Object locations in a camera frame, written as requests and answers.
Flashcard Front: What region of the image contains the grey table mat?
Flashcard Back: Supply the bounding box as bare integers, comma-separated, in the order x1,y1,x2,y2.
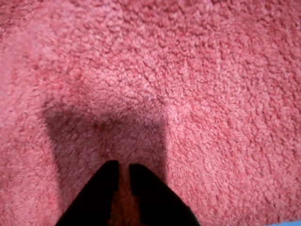
263,220,301,226

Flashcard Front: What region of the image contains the orange terry towel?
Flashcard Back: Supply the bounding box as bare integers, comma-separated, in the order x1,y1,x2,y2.
0,0,301,226

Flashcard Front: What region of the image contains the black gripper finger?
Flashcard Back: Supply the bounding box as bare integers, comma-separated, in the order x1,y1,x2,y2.
128,164,201,226
55,161,120,226

